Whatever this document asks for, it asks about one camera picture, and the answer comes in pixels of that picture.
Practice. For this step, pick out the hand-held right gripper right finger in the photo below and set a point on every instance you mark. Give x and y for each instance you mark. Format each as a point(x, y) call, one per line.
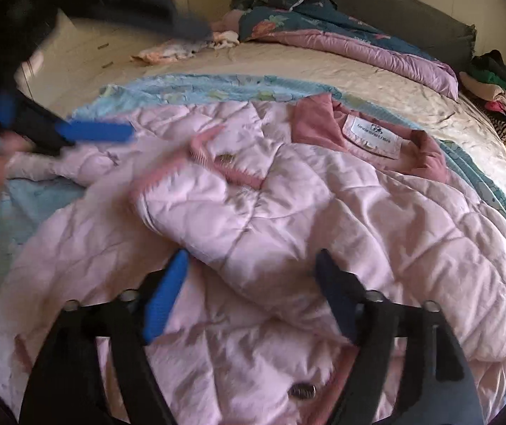
point(337, 301)

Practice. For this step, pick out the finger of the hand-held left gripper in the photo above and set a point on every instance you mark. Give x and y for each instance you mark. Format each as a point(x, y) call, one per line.
point(98, 132)
point(160, 13)

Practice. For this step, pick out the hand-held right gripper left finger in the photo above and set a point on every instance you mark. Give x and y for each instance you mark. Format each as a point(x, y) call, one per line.
point(166, 296)

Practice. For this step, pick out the pink quilted jacket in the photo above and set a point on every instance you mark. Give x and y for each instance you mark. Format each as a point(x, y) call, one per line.
point(279, 212)

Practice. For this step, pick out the pile of clothes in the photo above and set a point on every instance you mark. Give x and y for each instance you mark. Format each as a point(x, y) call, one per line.
point(496, 93)

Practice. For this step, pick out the small pale patterned cloth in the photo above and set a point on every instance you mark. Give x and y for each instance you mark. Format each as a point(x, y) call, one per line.
point(169, 51)

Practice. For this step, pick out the light blue cartoon blanket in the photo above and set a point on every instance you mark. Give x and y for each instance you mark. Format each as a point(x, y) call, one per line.
point(182, 88)

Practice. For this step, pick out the cream wardrobe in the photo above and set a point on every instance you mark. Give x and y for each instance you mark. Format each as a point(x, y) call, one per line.
point(85, 48)

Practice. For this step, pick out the floral blue and purple quilt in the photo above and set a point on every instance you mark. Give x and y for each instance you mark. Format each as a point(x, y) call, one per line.
point(323, 26)

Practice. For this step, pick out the grey headboard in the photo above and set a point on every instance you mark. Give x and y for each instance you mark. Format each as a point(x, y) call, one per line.
point(390, 9)

